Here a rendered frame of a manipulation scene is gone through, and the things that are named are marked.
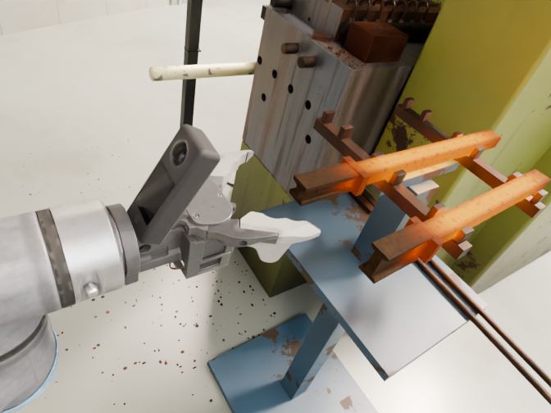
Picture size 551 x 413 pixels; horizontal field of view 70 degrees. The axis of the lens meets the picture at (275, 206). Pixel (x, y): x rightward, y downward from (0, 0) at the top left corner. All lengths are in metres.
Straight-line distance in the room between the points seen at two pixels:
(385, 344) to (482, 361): 1.08
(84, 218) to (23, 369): 0.16
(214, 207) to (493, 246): 1.28
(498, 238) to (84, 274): 1.38
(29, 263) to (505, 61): 0.89
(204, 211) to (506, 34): 0.75
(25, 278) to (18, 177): 1.63
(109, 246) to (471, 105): 0.84
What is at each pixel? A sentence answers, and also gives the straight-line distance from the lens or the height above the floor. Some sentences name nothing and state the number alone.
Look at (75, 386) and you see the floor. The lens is 1.37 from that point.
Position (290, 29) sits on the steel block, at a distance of 1.13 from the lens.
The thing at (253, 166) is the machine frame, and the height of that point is 0.42.
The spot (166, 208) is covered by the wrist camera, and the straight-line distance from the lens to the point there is 0.37.
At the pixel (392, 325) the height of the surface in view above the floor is 0.67.
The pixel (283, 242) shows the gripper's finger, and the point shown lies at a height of 0.95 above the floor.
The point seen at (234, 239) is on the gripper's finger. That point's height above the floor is 0.96.
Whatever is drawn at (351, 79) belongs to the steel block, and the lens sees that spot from 0.96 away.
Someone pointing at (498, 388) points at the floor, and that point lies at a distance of 1.76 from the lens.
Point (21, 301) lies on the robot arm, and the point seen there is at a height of 0.95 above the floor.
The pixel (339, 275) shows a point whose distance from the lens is 0.78.
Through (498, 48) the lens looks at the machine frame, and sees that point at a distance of 0.98.
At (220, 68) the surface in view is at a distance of 1.47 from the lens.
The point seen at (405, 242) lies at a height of 0.96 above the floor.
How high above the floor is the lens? 1.25
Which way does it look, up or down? 42 degrees down
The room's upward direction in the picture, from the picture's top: 17 degrees clockwise
